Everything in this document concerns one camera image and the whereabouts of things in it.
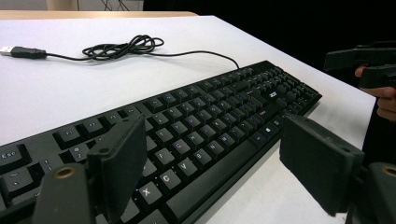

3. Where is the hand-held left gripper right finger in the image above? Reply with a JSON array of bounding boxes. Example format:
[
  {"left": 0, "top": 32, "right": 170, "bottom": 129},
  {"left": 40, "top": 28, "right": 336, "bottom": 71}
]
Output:
[{"left": 278, "top": 113, "right": 365, "bottom": 217}]

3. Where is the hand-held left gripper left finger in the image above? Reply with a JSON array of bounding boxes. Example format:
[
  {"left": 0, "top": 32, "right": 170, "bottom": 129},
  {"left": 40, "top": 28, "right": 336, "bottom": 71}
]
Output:
[{"left": 86, "top": 114, "right": 148, "bottom": 223}]

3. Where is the black computer keyboard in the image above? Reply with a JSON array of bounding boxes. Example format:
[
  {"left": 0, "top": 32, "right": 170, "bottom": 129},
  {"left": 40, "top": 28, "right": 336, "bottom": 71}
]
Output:
[{"left": 0, "top": 60, "right": 323, "bottom": 224}]

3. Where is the light wooden table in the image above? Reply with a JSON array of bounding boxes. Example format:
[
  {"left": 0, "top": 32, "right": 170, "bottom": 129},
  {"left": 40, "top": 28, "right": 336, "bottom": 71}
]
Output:
[{"left": 0, "top": 10, "right": 199, "bottom": 21}]

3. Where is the black keyboard cable with plug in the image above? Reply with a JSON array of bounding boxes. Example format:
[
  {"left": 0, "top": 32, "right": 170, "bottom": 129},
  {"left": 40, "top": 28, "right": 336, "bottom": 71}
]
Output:
[{"left": 0, "top": 34, "right": 241, "bottom": 70}]

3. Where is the bundle of black floor cables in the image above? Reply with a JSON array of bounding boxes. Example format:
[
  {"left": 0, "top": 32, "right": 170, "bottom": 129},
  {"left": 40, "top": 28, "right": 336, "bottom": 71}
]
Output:
[{"left": 101, "top": 0, "right": 134, "bottom": 12}]

